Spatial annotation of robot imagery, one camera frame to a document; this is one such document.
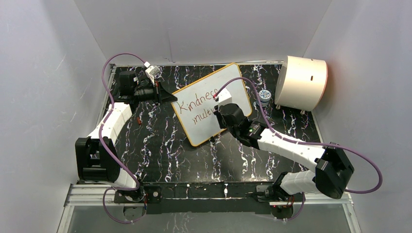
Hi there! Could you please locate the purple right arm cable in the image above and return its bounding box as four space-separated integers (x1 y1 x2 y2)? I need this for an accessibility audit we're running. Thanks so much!
215 77 384 221

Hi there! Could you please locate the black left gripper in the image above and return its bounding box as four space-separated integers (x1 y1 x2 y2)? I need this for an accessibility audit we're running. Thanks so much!
135 80 178 107

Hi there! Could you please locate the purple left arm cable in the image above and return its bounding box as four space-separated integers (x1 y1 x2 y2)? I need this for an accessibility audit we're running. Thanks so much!
98 53 147 224

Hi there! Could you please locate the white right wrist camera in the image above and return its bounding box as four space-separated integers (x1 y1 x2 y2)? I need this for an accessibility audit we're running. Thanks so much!
214 88 233 107

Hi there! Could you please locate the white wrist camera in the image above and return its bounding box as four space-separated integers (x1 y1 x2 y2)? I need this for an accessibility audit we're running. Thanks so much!
214 88 233 107
144 61 160 85

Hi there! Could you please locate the white cylindrical drum container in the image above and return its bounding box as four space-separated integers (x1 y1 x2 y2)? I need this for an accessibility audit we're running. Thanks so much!
274 55 328 112

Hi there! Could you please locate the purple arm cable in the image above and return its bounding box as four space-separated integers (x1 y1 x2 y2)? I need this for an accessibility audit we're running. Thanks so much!
215 77 384 221
98 53 147 224

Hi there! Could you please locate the yellow framed whiteboard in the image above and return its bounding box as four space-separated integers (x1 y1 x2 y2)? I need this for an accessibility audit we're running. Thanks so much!
172 63 241 147

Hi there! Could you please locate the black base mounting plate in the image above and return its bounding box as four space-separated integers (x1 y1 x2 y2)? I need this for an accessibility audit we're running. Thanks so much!
114 182 296 218

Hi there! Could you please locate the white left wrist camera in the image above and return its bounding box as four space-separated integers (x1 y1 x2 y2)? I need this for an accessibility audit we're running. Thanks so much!
144 61 160 85

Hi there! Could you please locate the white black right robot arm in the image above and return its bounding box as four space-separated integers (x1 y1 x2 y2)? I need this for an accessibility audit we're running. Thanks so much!
213 103 354 202

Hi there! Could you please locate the blue white patterned jar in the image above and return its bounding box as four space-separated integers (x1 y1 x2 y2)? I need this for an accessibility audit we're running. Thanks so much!
258 89 272 108

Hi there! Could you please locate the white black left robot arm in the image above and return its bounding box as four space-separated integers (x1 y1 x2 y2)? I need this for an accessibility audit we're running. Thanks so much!
75 70 177 202

